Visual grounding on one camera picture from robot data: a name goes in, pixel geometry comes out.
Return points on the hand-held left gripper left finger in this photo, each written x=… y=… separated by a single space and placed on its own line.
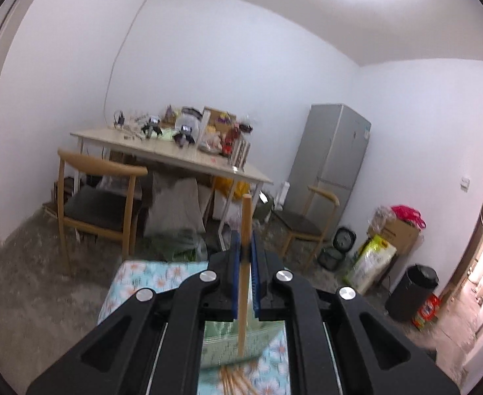
x=235 y=275

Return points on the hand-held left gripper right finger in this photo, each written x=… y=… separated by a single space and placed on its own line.
x=254 y=279

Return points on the long wooden chopstick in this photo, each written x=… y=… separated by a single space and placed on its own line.
x=245 y=222

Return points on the green plastic utensil holder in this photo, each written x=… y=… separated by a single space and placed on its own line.
x=225 y=337

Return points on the bundle of wooden chopsticks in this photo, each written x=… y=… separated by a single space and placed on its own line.
x=229 y=378

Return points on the wooden chair black seat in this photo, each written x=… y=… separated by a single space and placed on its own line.
x=303 y=226
x=89 y=210

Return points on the dark green bag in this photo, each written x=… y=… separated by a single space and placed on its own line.
x=265 y=208

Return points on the yellow plastic bag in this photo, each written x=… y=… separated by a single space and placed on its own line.
x=235 y=189

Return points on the grey woven sack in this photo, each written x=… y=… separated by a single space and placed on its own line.
x=175 y=205

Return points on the floral blue tablecloth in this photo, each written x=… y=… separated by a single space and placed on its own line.
x=142 y=279

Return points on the black rice cooker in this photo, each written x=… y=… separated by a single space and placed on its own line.
x=340 y=242

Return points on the green and white sack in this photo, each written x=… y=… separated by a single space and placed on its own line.
x=371 y=263

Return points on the light wooden dining table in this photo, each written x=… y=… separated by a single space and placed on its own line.
x=175 y=154

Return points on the clear bag of food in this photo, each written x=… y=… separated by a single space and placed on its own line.
x=210 y=140

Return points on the silver refrigerator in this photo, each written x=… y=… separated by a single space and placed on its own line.
x=332 y=152

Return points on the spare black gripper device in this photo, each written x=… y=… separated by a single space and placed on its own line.
x=184 y=135
x=151 y=127

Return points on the large cardboard box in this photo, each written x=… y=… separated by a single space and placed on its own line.
x=402 y=234

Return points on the black trash bin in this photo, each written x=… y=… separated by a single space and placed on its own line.
x=412 y=296

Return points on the open cardboard box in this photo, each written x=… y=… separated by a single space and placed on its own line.
x=217 y=115

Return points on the white plastic bag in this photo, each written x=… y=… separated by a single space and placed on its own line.
x=190 y=117

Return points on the pink plastic bag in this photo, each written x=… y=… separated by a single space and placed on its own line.
x=408 y=216

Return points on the orange detergent packet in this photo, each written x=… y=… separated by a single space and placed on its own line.
x=426 y=312

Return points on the black power adapter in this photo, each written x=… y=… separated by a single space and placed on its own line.
x=120 y=119

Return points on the white wall switch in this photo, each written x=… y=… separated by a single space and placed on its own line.
x=465 y=184

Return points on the wooden door frame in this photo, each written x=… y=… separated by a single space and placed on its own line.
x=482 y=214

